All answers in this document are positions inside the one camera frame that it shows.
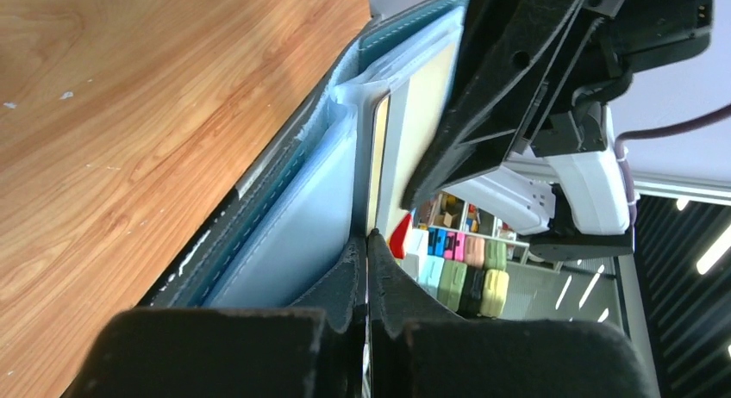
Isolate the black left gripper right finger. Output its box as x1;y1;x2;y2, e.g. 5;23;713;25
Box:
366;231;654;397

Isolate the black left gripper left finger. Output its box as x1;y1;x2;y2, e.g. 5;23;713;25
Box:
66;237;366;397

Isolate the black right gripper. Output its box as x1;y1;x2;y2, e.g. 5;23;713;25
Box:
400;0;714;209

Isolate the blue leather card holder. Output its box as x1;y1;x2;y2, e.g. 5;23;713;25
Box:
141;0;469;308

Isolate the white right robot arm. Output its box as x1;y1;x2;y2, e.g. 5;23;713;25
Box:
399;0;714;262

